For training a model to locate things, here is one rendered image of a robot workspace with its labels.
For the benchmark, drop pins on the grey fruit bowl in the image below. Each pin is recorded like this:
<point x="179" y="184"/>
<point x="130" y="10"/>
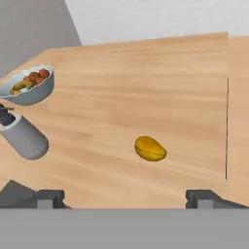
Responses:
<point x="32" y="91"/>

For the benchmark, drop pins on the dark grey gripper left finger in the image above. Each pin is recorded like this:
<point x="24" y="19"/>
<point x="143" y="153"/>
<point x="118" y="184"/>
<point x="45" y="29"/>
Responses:
<point x="45" y="197"/>

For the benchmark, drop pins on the grey cylindrical jar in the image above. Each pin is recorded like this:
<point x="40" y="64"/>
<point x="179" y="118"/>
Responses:
<point x="23" y="137"/>

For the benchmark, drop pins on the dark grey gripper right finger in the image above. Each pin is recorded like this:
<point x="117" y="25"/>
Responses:
<point x="203" y="198"/>

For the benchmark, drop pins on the yellow-green fruit in bowl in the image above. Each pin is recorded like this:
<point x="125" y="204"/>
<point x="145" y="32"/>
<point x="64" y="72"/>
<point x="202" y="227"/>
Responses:
<point x="22" y="87"/>

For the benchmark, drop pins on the red apples in bowl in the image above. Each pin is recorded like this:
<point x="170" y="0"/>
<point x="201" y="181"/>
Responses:
<point x="37" y="77"/>

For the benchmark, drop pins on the yellow mango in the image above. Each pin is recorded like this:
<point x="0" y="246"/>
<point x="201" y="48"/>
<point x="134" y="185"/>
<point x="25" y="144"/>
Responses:
<point x="149" y="148"/>

